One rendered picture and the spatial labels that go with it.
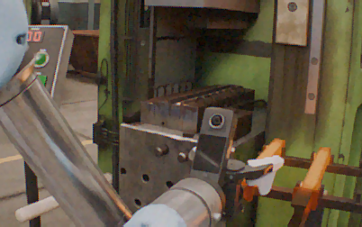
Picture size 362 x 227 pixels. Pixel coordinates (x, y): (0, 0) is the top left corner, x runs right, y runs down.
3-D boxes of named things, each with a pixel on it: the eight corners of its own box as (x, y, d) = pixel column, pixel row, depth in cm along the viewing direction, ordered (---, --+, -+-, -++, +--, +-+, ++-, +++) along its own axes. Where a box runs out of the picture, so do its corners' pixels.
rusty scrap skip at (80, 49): (109, 86, 733) (110, 35, 715) (51, 73, 858) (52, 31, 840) (159, 80, 820) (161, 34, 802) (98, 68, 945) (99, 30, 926)
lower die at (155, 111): (196, 133, 125) (198, 104, 123) (140, 122, 136) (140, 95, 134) (253, 110, 160) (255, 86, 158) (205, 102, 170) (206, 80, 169)
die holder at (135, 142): (219, 289, 123) (233, 148, 113) (119, 251, 142) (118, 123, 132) (283, 221, 169) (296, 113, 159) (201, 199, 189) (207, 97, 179)
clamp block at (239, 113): (235, 141, 119) (237, 118, 118) (207, 136, 123) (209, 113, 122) (251, 132, 129) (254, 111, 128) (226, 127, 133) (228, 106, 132)
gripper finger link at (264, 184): (278, 186, 74) (236, 195, 69) (283, 153, 73) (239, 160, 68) (291, 192, 71) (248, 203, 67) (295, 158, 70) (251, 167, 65)
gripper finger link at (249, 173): (259, 167, 71) (215, 175, 67) (260, 157, 70) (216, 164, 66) (277, 176, 67) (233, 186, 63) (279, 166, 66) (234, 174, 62)
